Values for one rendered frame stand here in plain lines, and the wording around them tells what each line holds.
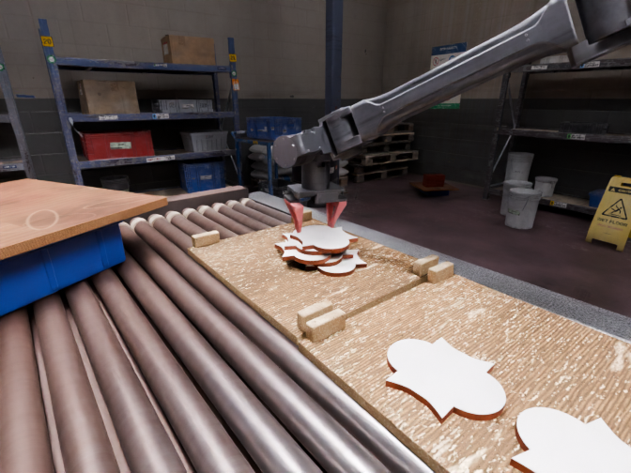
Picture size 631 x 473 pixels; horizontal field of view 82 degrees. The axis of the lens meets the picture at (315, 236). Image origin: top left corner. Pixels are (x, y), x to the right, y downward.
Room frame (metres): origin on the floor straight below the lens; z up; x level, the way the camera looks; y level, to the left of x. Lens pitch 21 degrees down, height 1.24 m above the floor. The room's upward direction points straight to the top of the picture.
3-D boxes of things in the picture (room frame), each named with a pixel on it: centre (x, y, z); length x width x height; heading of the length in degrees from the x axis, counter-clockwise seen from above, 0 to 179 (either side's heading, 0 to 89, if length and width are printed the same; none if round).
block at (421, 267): (0.62, -0.21, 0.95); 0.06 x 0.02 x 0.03; 129
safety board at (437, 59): (6.03, -1.98, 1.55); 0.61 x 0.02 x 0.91; 36
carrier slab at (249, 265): (0.68, 0.02, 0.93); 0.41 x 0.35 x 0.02; 39
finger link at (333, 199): (0.73, -0.02, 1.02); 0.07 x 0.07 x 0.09; 22
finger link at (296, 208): (0.72, 0.02, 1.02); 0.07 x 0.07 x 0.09; 22
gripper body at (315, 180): (0.72, 0.00, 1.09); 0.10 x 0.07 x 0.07; 112
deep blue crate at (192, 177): (4.67, 1.48, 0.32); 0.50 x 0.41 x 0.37; 122
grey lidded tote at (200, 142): (4.67, 1.39, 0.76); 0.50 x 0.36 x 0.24; 132
